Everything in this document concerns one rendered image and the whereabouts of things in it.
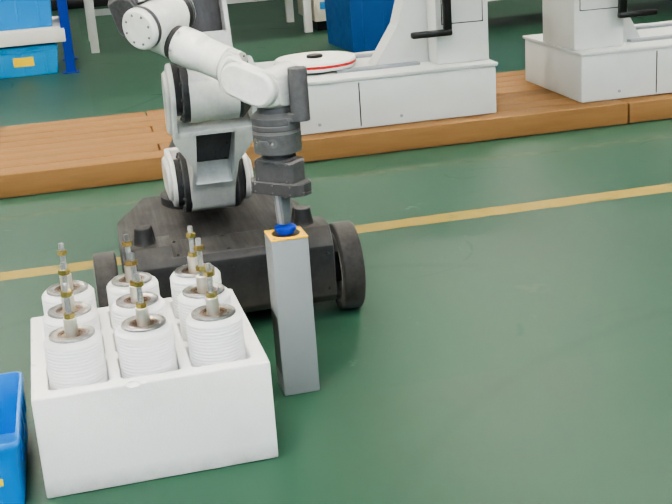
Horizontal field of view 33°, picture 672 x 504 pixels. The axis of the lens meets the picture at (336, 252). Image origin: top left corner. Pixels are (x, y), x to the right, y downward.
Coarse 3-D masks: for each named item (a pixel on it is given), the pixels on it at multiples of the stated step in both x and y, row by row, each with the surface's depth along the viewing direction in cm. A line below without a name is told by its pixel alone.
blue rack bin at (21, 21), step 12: (0, 0) 620; (12, 0) 622; (24, 0) 623; (36, 0) 624; (48, 0) 626; (0, 12) 622; (12, 12) 624; (24, 12) 625; (36, 12) 627; (48, 12) 628; (0, 24) 625; (12, 24) 626; (24, 24) 627; (36, 24) 629; (48, 24) 630
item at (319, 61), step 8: (288, 56) 429; (296, 56) 428; (304, 56) 427; (312, 56) 420; (320, 56) 421; (328, 56) 423; (336, 56) 421; (344, 56) 420; (352, 56) 419; (304, 64) 410; (312, 64) 409; (320, 64) 409; (328, 64) 410; (336, 64) 412; (344, 64) 414; (352, 64) 418; (312, 72) 410; (320, 72) 411
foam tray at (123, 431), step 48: (48, 384) 193; (96, 384) 188; (144, 384) 188; (192, 384) 190; (240, 384) 192; (48, 432) 186; (96, 432) 188; (144, 432) 190; (192, 432) 192; (240, 432) 194; (48, 480) 188; (96, 480) 190; (144, 480) 193
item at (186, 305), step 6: (180, 294) 206; (222, 294) 204; (228, 294) 205; (180, 300) 204; (186, 300) 203; (192, 300) 203; (198, 300) 202; (204, 300) 202; (222, 300) 203; (228, 300) 205; (180, 306) 205; (186, 306) 203; (192, 306) 202; (198, 306) 202; (180, 312) 205; (186, 312) 204; (180, 318) 206; (180, 324) 207; (186, 330) 205; (186, 336) 205
